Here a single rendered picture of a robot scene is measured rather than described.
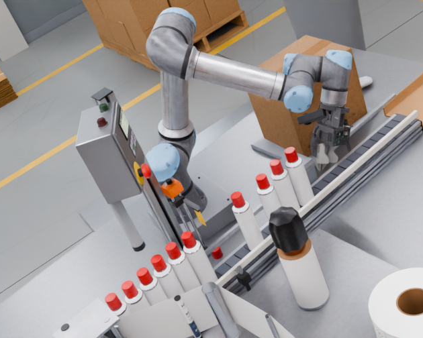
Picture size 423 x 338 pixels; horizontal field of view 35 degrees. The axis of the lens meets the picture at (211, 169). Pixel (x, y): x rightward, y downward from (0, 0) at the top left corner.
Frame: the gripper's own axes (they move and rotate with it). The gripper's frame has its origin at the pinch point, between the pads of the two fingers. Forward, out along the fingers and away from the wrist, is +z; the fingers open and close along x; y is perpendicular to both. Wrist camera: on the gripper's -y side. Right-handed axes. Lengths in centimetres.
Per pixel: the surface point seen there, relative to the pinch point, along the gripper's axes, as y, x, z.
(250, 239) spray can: 1.7, -26.4, 18.4
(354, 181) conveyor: 5.8, 10.3, 4.4
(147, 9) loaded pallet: -295, 116, -16
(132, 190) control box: 0, -65, -2
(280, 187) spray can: 1.6, -16.4, 4.0
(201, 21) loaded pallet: -292, 163, -9
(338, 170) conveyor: -1.9, 10.9, 3.3
